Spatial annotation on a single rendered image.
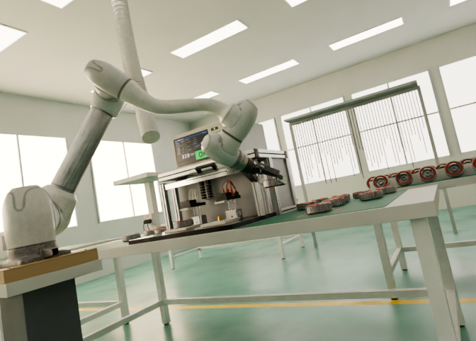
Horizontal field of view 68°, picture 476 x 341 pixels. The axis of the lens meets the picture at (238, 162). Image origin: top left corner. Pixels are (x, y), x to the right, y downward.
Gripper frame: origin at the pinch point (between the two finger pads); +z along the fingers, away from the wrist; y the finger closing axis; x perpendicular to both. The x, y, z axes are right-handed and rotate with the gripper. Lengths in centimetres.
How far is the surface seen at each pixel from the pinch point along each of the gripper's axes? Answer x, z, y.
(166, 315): -67, 56, -161
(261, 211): -9.6, 9.4, -16.2
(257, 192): -1.1, 4.5, -16.1
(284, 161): 33, 31, -29
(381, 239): 14, 124, -17
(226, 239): -32.8, -15.1, -5.6
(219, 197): -5.4, -5.2, -34.0
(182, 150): 22, -22, -61
